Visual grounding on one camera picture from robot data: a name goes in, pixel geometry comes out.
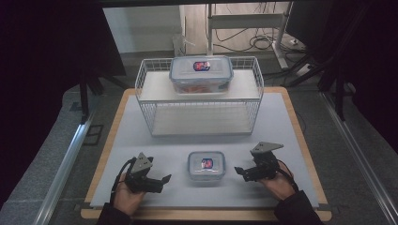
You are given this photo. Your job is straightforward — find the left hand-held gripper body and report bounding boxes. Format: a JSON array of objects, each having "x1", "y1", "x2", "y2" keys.
[{"x1": 124, "y1": 152, "x2": 165, "y2": 194}]

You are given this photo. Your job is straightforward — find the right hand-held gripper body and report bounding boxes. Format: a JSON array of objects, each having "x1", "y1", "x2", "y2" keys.
[{"x1": 243, "y1": 141, "x2": 285, "y2": 183}]

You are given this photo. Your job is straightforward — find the small clear food container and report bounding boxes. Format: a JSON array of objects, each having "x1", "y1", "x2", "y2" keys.
[{"x1": 187, "y1": 150, "x2": 227, "y2": 183}]

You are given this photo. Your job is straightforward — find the white wire shelf rack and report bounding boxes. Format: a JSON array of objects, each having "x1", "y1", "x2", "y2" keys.
[{"x1": 134, "y1": 55, "x2": 265, "y2": 138}]

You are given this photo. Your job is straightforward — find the large clear food container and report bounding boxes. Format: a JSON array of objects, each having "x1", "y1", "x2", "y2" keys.
[{"x1": 168, "y1": 54, "x2": 235, "y2": 95}]

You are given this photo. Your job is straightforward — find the person's left hand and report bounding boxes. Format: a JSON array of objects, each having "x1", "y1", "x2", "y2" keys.
[{"x1": 113, "y1": 172, "x2": 146, "y2": 217}]

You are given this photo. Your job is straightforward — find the person's right hand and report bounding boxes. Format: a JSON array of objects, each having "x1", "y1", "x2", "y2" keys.
[{"x1": 258, "y1": 169, "x2": 298, "y2": 202}]

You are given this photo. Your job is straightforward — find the grey table mat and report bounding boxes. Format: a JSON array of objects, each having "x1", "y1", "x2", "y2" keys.
[{"x1": 89, "y1": 92, "x2": 320, "y2": 210}]

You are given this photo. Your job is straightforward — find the black tripod stand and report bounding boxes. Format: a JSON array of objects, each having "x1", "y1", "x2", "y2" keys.
[
  {"x1": 77, "y1": 69, "x2": 128, "y2": 124},
  {"x1": 285, "y1": 51, "x2": 350, "y2": 122}
]

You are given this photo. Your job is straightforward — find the white power strip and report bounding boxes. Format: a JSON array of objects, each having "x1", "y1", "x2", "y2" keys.
[{"x1": 295, "y1": 63, "x2": 313, "y2": 78}]

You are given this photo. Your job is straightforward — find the white metal stand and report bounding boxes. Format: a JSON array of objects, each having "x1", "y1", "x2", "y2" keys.
[{"x1": 206, "y1": 2, "x2": 291, "y2": 71}]

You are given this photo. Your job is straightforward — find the left hand-held gripper cable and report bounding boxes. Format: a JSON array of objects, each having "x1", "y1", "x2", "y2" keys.
[{"x1": 109, "y1": 157, "x2": 138, "y2": 204}]

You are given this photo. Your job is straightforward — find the hand-held gripper cable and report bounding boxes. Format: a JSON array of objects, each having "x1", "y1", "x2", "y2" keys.
[
  {"x1": 109, "y1": 157, "x2": 138, "y2": 204},
  {"x1": 276, "y1": 158, "x2": 300, "y2": 193}
]

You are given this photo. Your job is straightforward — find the right hand-held gripper cable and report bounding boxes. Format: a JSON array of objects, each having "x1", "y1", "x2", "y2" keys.
[{"x1": 276, "y1": 158, "x2": 300, "y2": 193}]

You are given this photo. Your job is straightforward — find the aluminium rail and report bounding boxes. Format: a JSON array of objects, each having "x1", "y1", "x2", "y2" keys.
[
  {"x1": 32, "y1": 115, "x2": 96, "y2": 225},
  {"x1": 321, "y1": 91, "x2": 398, "y2": 225}
]

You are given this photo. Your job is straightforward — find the black floor cables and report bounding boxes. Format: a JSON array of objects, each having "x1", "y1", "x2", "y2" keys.
[{"x1": 214, "y1": 27, "x2": 307, "y2": 54}]

